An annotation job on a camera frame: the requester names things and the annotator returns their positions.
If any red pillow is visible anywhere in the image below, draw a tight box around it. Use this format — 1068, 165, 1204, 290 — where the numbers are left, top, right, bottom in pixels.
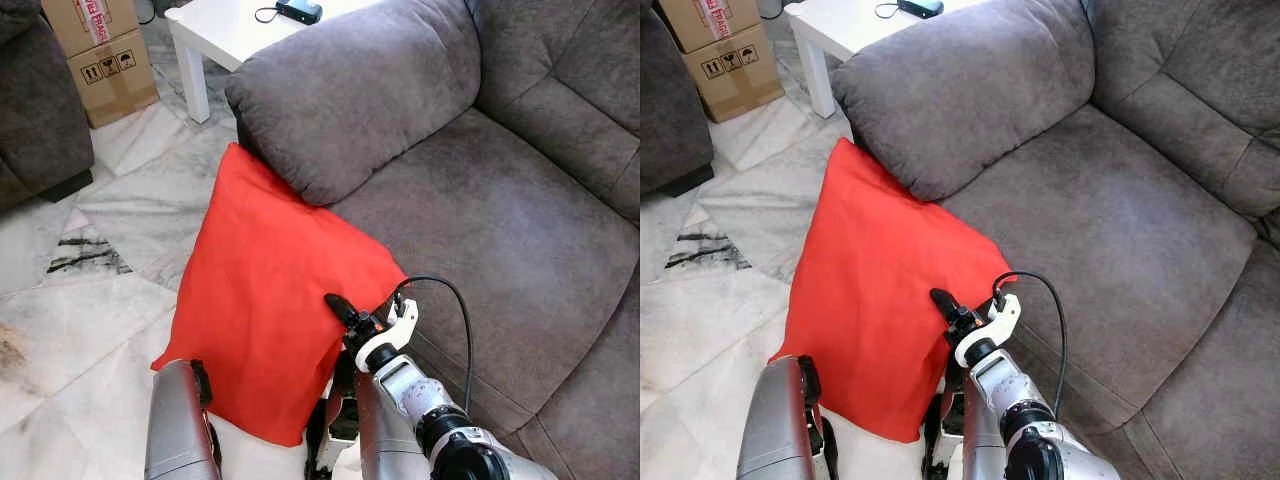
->
770, 138, 1014, 444
152, 142, 409, 448

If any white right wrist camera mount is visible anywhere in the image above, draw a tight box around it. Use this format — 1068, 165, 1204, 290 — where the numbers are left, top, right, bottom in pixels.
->
955, 293, 1021, 366
355, 297, 419, 363

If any dark grey fabric sofa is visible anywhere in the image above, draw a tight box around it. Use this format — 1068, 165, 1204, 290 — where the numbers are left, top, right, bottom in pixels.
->
224, 0, 641, 480
830, 0, 1280, 480

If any dark grey armchair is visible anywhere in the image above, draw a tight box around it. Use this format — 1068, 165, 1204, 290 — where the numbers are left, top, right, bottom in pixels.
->
640, 5, 716, 198
0, 0, 96, 211

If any white low table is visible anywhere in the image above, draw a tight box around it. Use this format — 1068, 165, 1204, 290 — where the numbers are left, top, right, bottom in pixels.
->
165, 0, 386, 124
785, 0, 986, 119

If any cardboard box with handling symbols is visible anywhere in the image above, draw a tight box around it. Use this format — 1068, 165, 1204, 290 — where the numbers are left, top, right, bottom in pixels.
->
68, 30, 161, 129
683, 27, 786, 124

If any grey right robot leg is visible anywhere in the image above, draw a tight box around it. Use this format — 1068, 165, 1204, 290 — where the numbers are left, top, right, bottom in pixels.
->
305, 345, 401, 480
920, 365, 1001, 480

